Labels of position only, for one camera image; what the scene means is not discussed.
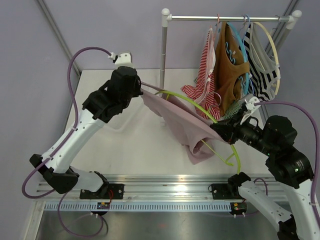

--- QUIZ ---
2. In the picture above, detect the green striped tank top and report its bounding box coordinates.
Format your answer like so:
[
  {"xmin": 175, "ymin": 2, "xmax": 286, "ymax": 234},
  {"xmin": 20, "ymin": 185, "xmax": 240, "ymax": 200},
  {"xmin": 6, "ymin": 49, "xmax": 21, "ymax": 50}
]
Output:
[{"xmin": 223, "ymin": 101, "xmax": 242, "ymax": 120}]

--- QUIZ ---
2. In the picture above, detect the pink tank top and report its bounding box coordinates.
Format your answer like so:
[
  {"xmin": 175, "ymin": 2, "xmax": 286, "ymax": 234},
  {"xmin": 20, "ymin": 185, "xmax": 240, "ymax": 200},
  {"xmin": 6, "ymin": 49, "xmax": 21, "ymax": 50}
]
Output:
[{"xmin": 141, "ymin": 89, "xmax": 223, "ymax": 165}]

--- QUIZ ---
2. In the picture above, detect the red striped tank top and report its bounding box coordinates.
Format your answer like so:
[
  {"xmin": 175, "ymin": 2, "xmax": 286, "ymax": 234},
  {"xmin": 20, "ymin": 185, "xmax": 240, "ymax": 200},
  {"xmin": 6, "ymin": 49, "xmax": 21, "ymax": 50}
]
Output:
[{"xmin": 181, "ymin": 28, "xmax": 222, "ymax": 120}]

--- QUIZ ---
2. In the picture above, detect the green hanger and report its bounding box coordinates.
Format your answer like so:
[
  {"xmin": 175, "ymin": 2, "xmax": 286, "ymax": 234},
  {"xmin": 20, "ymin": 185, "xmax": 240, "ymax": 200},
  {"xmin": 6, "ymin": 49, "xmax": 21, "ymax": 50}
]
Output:
[{"xmin": 155, "ymin": 90, "xmax": 242, "ymax": 175}]

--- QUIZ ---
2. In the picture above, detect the brown tank top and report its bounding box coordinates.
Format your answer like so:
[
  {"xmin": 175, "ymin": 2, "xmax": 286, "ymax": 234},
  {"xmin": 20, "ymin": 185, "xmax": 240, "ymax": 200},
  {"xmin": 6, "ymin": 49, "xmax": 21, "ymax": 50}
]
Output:
[{"xmin": 214, "ymin": 22, "xmax": 250, "ymax": 116}]

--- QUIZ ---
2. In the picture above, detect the pink hanger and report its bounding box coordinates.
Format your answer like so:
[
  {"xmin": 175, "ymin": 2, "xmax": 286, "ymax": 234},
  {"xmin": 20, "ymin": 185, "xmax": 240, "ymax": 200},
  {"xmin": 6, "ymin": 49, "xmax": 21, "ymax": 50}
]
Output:
[{"xmin": 206, "ymin": 13, "xmax": 222, "ymax": 106}]

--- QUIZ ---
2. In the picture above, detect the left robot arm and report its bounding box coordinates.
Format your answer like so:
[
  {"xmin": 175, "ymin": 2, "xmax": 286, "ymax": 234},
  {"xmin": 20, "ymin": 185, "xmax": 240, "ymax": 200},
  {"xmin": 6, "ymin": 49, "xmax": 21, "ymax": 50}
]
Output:
[{"xmin": 29, "ymin": 66, "xmax": 143, "ymax": 199}]

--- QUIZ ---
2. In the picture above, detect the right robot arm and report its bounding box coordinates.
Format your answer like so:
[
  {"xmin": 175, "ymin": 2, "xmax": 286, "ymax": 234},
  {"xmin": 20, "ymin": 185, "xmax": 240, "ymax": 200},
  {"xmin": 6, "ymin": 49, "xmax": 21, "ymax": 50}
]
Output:
[{"xmin": 210, "ymin": 115, "xmax": 320, "ymax": 240}]

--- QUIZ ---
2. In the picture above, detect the cream hanger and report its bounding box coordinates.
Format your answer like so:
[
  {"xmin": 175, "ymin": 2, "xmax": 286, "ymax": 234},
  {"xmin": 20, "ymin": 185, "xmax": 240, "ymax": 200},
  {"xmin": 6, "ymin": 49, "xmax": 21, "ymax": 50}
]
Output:
[{"xmin": 252, "ymin": 21, "xmax": 281, "ymax": 100}]

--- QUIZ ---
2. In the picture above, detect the black white striped tank top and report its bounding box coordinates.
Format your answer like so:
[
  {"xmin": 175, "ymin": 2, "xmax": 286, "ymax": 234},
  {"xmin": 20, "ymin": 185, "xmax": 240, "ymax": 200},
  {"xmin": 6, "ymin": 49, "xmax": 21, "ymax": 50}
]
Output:
[{"xmin": 243, "ymin": 22, "xmax": 281, "ymax": 102}]

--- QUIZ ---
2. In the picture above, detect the light blue hanger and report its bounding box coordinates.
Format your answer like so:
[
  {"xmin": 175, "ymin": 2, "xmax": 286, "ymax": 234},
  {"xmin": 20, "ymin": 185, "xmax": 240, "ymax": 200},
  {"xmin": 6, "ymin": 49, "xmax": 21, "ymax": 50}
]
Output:
[{"xmin": 239, "ymin": 14, "xmax": 251, "ymax": 32}]

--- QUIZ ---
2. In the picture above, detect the white plastic basket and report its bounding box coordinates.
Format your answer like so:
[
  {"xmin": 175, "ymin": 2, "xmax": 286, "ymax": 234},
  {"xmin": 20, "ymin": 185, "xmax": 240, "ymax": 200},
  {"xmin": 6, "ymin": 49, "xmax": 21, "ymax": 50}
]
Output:
[{"xmin": 104, "ymin": 72, "xmax": 151, "ymax": 134}]

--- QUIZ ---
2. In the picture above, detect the clothes rack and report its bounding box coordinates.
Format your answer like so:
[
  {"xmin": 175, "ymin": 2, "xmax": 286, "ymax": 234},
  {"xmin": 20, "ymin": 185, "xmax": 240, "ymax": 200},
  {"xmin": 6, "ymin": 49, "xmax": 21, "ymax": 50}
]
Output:
[{"xmin": 159, "ymin": 8, "xmax": 302, "ymax": 89}]

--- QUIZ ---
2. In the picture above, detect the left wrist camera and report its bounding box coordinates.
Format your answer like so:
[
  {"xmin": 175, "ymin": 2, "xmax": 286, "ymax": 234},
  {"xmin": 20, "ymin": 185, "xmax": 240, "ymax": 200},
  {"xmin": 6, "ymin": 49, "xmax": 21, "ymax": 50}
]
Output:
[{"xmin": 108, "ymin": 51, "xmax": 134, "ymax": 69}]

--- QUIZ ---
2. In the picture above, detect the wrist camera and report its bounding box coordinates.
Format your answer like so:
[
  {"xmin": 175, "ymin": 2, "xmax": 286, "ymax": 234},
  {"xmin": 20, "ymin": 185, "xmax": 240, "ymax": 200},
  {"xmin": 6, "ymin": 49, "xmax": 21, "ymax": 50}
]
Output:
[
  {"xmin": 108, "ymin": 51, "xmax": 134, "ymax": 69},
  {"xmin": 239, "ymin": 93, "xmax": 260, "ymax": 125}
]

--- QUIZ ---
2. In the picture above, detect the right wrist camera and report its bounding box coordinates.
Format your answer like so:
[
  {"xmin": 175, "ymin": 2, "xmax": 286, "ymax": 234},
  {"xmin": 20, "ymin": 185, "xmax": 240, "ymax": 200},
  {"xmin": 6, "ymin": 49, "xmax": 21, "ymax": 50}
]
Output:
[{"xmin": 239, "ymin": 93, "xmax": 260, "ymax": 125}]

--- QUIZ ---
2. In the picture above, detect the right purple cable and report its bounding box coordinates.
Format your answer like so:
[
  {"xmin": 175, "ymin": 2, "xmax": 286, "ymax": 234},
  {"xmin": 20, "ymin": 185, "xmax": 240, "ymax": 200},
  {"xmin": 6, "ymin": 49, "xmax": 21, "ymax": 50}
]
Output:
[{"xmin": 254, "ymin": 101, "xmax": 320, "ymax": 208}]

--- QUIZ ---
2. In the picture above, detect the aluminium rail base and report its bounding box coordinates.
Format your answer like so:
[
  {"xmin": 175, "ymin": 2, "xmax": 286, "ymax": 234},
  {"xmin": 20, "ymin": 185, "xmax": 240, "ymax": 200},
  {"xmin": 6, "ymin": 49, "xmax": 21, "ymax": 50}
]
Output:
[{"xmin": 36, "ymin": 173, "xmax": 288, "ymax": 213}]

